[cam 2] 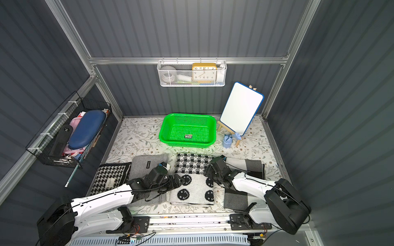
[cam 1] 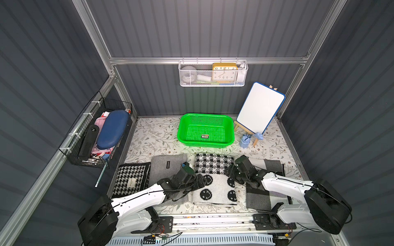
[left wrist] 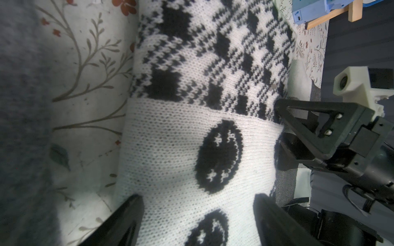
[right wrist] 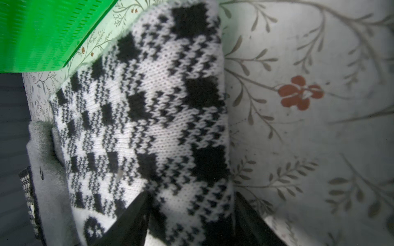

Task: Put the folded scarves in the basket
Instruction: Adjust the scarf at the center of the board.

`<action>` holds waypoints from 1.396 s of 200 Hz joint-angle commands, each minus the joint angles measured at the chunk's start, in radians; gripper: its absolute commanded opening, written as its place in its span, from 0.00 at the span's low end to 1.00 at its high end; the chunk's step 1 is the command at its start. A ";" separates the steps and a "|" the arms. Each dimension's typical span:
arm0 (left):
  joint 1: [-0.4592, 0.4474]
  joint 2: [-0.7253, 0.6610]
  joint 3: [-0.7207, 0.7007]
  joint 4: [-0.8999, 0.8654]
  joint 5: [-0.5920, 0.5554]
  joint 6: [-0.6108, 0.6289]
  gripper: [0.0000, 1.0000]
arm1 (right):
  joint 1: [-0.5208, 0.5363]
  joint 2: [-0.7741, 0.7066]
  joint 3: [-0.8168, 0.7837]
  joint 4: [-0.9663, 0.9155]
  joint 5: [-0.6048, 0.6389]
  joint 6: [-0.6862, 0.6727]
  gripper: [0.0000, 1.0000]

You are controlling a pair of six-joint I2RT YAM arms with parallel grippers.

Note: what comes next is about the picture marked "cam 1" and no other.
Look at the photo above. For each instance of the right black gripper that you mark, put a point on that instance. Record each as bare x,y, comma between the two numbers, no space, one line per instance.
233,171

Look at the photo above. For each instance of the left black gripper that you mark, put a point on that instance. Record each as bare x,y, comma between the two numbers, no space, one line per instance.
195,180

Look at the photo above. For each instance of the plain grey scarf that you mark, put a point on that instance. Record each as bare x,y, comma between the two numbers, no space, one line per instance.
165,166

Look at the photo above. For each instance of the smiley houndstooth knit scarf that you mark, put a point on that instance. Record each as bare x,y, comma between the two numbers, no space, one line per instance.
219,189

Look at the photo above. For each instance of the grey black checkered scarf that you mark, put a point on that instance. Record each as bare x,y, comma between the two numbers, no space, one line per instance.
259,199

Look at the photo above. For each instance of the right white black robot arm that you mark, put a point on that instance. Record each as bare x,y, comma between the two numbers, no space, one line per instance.
319,202

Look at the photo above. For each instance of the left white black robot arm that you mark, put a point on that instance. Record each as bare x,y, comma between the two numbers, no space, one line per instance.
156,194

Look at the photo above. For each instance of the green plastic basket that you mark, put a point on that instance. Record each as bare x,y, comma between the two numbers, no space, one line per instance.
220,129

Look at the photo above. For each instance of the black white houndstooth scarf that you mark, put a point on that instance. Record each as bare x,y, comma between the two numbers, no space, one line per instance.
131,178

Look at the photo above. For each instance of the pink items in basket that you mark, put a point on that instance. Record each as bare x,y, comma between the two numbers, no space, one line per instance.
97,153

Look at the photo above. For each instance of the small blue figurine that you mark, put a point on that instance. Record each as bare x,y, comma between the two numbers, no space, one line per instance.
246,139

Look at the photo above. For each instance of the yellow alarm clock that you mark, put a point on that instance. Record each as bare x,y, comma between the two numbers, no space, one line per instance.
224,72

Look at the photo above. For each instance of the white tape roll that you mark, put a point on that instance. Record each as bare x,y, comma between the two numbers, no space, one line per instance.
188,74

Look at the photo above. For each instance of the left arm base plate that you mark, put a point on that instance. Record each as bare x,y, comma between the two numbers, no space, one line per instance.
163,224

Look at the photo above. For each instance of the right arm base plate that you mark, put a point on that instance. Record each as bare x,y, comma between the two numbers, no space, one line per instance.
263,221

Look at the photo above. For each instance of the aluminium front rail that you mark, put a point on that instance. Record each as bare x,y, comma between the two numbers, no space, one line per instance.
212,220

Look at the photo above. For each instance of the small circuit board with wires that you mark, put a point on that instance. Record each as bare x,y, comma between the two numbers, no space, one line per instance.
154,240

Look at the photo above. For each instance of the white board blue frame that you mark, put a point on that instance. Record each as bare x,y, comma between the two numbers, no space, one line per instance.
261,107

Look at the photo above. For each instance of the black remote handle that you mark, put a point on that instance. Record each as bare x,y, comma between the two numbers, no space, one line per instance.
88,142

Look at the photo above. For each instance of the white wire wall basket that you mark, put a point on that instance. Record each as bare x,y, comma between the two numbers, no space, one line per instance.
204,72

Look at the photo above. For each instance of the black wire side basket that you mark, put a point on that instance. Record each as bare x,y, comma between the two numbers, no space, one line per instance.
70,148

